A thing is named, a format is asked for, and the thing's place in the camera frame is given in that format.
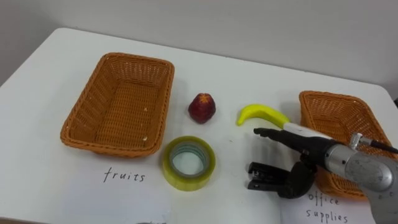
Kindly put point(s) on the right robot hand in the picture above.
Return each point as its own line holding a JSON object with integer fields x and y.
{"x": 306, "y": 144}

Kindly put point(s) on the black stapler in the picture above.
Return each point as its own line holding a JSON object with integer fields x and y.
{"x": 264, "y": 177}

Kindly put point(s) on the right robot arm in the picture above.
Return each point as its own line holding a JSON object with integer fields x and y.
{"x": 367, "y": 174}

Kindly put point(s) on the small orange wicker basket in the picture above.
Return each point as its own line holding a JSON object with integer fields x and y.
{"x": 339, "y": 113}

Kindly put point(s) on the yellow banana soft toy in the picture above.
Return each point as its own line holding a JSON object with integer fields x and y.
{"x": 264, "y": 112}

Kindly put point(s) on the white paper sheet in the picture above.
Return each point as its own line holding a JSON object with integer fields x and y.
{"x": 323, "y": 211}
{"x": 124, "y": 202}

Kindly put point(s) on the white desk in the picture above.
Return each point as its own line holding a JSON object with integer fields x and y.
{"x": 224, "y": 77}

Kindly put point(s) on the red strawberry soft toy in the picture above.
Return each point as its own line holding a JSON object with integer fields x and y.
{"x": 202, "y": 109}

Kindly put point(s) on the clear yellowish tape roll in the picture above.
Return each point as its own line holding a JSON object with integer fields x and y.
{"x": 174, "y": 174}

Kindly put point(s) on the large orange wicker basket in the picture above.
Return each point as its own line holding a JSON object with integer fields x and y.
{"x": 124, "y": 112}

